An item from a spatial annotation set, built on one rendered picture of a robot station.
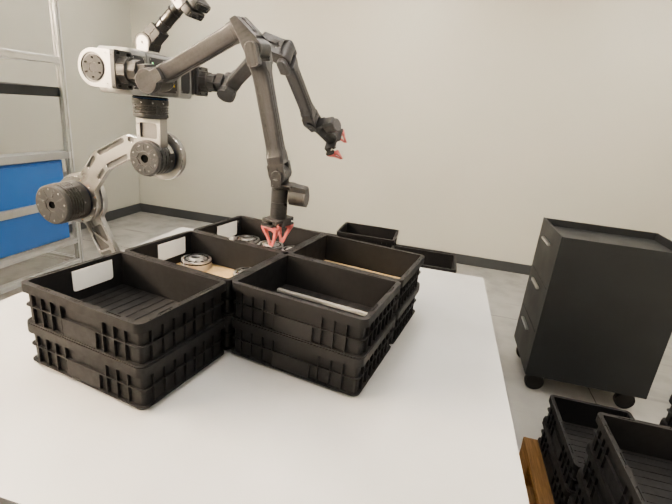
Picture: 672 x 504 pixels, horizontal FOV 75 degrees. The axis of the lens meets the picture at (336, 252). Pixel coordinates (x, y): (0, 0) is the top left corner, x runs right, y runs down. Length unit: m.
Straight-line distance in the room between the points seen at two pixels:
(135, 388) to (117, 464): 0.17
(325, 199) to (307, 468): 3.84
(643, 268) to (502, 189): 2.17
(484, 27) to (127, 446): 4.11
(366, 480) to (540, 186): 3.83
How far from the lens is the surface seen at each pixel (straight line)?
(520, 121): 4.43
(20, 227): 3.43
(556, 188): 4.55
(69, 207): 2.22
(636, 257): 2.52
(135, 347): 1.05
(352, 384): 1.15
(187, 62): 1.55
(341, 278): 1.36
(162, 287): 1.36
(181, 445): 1.05
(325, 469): 0.99
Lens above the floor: 1.40
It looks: 18 degrees down
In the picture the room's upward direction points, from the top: 6 degrees clockwise
